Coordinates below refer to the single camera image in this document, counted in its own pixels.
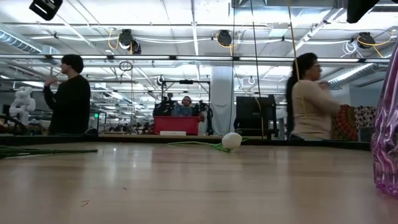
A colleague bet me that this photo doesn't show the overhead light bar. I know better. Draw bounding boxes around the overhead light bar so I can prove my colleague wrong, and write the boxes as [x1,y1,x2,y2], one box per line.
[0,54,391,64]

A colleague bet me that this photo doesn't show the yellow hanging cable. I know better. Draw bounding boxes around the yellow hanging cable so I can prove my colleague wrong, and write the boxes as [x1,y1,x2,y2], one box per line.
[287,0,301,82]

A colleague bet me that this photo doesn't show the black hanging cable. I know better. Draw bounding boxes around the black hanging cable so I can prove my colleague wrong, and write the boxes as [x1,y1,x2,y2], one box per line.
[250,0,265,138]
[229,0,236,131]

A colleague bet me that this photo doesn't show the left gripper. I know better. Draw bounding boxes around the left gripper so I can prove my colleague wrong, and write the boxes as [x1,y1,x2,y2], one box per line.
[29,0,63,21]

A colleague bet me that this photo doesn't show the black frame stand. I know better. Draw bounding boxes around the black frame stand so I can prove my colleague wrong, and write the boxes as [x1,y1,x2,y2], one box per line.
[160,79,211,131]

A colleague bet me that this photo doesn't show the dotted patterned cloth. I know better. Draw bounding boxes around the dotted patterned cloth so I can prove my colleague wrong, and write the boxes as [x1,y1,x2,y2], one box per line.
[354,105,377,128]

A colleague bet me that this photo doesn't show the black ceiling cable reel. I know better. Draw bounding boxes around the black ceiling cable reel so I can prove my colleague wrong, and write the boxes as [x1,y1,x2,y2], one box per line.
[357,32,376,50]
[118,28,142,55]
[216,29,233,47]

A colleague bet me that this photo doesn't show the purple glass vase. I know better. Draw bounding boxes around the purple glass vase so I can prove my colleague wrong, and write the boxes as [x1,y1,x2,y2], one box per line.
[370,40,398,197]

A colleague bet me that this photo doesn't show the red plastic bin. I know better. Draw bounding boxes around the red plastic bin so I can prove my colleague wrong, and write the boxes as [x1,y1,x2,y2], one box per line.
[153,116,200,136]

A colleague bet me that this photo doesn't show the orange patterned tapestry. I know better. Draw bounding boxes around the orange patterned tapestry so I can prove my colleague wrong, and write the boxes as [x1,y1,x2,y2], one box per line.
[331,104,358,141]

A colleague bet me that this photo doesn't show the black cable coil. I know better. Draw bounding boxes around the black cable coil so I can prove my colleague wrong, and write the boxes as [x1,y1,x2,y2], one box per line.
[118,60,134,72]

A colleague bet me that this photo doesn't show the person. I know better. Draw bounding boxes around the person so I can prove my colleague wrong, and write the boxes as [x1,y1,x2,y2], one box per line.
[285,52,341,141]
[174,95,206,123]
[42,54,91,135]

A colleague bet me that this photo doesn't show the white artificial tulip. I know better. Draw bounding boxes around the white artificial tulip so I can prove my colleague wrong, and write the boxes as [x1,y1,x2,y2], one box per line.
[167,132,249,153]

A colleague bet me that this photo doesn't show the green flower stems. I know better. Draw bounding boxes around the green flower stems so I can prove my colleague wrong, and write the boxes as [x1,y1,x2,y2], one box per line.
[0,144,99,160]

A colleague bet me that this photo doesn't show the white pillar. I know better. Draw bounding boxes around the white pillar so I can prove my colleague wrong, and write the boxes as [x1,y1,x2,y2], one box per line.
[210,65,236,135]

